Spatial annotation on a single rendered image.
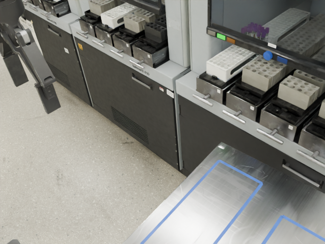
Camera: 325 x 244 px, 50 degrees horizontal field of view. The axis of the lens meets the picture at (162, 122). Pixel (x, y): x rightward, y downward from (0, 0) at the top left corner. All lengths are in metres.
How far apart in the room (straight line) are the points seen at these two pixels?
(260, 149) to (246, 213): 0.47
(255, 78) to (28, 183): 1.52
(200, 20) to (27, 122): 1.69
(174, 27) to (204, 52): 0.18
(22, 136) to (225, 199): 1.88
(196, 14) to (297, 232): 0.86
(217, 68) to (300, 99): 0.32
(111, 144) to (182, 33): 1.07
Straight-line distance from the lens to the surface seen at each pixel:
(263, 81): 1.29
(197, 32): 1.42
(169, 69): 1.58
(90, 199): 2.06
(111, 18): 1.80
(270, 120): 1.25
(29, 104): 2.88
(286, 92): 1.26
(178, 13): 1.46
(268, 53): 1.19
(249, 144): 1.39
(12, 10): 0.64
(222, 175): 1.01
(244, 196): 0.97
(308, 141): 1.21
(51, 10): 2.29
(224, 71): 1.33
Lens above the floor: 1.60
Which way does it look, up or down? 42 degrees down
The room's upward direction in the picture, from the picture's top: 6 degrees counter-clockwise
